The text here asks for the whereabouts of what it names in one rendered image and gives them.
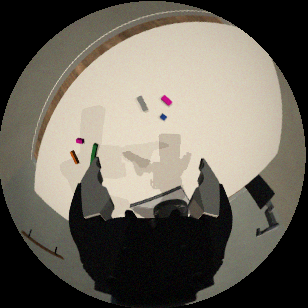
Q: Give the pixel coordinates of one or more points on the orange rod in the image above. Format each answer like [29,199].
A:
[74,157]

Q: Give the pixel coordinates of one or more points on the green rod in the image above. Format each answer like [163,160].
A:
[94,151]

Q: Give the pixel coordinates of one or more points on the small magenta block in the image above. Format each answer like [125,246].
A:
[80,140]
[166,100]

